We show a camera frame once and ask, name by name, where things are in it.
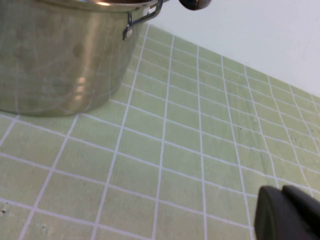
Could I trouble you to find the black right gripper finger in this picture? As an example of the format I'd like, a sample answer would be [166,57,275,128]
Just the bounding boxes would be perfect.
[254,184,320,240]

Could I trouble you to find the green white grid mat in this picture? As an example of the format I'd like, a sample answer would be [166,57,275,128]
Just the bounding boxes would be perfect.
[0,23,320,240]

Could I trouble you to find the stainless steel pot black handles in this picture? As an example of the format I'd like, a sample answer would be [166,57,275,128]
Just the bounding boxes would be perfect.
[0,0,213,118]

